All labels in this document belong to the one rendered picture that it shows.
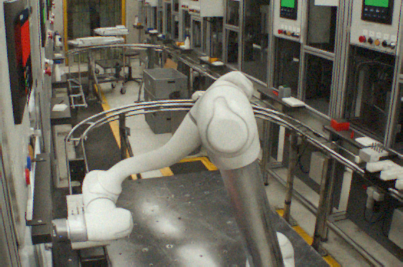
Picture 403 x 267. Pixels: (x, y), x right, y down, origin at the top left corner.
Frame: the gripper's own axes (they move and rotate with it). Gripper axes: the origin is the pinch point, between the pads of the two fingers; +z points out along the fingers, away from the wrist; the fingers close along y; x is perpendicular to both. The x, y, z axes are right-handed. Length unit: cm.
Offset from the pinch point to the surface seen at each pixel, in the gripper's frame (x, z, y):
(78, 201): -40.1, -25.1, -11.8
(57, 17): -826, -22, 8
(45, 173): 35, -18, 36
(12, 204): 63, -14, 44
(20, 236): 63, -14, 38
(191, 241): -29, -71, -32
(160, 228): -43, -61, -32
